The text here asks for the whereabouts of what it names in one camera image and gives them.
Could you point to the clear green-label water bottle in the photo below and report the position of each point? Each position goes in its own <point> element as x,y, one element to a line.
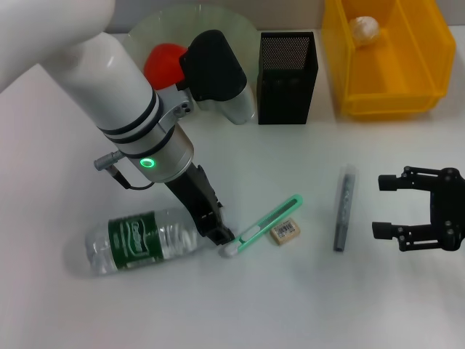
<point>134,240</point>

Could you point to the green utility knife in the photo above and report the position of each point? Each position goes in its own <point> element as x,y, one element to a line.
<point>276,214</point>

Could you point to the left wrist camera housing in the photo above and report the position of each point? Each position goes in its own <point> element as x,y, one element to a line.
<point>214,65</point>

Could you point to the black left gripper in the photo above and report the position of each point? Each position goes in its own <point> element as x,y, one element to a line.
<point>196,196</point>

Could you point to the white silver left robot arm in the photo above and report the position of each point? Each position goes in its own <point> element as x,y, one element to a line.
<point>109,80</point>

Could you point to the yellow plastic storage bin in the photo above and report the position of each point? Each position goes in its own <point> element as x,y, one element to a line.
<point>399,72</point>

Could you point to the white paper ball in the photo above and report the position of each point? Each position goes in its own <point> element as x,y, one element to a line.
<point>364,31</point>

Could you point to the beige eraser with barcode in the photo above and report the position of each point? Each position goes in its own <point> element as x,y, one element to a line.
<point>286,231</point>

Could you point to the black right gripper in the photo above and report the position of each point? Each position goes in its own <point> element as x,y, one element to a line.
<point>450,203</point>

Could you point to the translucent green wavy fruit bowl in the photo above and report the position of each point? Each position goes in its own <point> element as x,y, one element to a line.
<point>225,22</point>

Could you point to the grey pen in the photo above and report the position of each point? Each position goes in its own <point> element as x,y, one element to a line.
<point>345,203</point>

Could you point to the red-orange toy fruit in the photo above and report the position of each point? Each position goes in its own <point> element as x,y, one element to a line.
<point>163,65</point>

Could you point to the black mesh pen holder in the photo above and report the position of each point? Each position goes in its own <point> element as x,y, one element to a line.
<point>285,98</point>

